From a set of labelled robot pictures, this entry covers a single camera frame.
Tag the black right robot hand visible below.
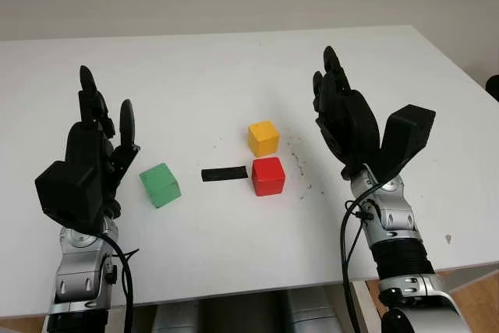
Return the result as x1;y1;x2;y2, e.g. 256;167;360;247
311;46;383;180

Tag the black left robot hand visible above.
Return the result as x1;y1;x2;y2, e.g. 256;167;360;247
64;66;141;219

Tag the green wooden block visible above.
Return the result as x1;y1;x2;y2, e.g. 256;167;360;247
139;161;182;209

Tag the yellow wooden block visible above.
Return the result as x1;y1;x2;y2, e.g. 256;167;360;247
248;119;281;157

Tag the red wooden block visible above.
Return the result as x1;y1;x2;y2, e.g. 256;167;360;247
250;156;286;197

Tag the black tape strip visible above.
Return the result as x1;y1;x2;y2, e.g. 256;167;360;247
200;166;250;183

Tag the black chair part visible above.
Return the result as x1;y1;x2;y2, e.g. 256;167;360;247
486;74;499;102

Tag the white table leg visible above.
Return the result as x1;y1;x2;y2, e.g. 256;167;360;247
349;278;385;333

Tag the grey right robot thigh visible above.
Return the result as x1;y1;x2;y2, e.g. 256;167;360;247
286;289;344;333

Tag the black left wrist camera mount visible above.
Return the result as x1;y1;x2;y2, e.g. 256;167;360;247
34;160;114;235

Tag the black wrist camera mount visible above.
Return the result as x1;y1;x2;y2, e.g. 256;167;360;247
34;160;114;235
380;104;437;186

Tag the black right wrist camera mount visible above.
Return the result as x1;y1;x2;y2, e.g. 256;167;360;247
380;104;437;186

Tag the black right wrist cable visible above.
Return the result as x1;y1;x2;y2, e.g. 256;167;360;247
340;180;387;333

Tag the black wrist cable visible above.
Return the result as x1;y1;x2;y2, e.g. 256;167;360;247
340;180;387;333
95;231;141;333

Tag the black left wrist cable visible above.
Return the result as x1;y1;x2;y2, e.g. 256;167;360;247
95;231;141;333

